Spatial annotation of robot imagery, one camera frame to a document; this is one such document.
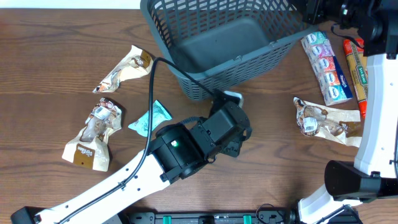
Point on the grey plastic basket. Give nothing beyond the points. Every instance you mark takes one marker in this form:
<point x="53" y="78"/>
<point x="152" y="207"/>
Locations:
<point x="219" y="44"/>

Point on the multicolour tissue pack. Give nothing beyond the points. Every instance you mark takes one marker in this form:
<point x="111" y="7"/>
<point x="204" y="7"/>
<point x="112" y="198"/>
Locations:
<point x="333" y="84"/>

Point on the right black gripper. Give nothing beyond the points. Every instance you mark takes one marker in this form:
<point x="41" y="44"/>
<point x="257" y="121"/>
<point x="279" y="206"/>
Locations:
<point x="314" y="12"/>

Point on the crumpled beige snack bag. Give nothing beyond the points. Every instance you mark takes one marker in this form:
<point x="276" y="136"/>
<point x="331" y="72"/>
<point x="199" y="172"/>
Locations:
<point x="136" y="64"/>

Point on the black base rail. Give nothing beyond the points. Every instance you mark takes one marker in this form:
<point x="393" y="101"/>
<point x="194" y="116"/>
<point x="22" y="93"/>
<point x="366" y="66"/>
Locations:
<point x="272" y="216"/>

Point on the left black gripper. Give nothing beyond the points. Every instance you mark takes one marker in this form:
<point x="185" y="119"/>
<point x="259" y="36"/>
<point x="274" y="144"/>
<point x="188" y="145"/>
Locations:
<point x="236" y="148"/>

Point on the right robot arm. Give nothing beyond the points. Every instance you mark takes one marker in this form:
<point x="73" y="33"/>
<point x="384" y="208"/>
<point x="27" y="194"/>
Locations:
<point x="373" y="173"/>

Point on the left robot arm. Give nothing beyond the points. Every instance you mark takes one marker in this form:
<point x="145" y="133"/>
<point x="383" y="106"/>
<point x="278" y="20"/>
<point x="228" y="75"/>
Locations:
<point x="176" y="153"/>

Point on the teal snack packet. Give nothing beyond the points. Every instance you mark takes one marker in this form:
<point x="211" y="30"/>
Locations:
<point x="159" y="115"/>

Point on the beige nut bag with label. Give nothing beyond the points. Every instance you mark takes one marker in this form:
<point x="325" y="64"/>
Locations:
<point x="89" y="148"/>

